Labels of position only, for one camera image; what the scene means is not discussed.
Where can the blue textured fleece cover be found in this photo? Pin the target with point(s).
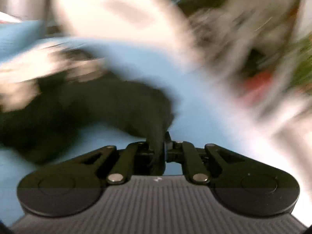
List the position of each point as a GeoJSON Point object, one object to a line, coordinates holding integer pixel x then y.
{"type": "Point", "coordinates": [199, 119]}

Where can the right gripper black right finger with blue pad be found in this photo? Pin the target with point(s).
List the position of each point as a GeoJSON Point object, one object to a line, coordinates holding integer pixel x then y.
{"type": "Point", "coordinates": [239, 183]}

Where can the black garment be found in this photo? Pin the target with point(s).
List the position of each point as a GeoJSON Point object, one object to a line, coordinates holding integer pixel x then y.
{"type": "Point", "coordinates": [46, 101]}

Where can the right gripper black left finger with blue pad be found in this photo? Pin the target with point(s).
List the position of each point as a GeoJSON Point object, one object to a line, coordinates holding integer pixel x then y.
{"type": "Point", "coordinates": [72, 186]}

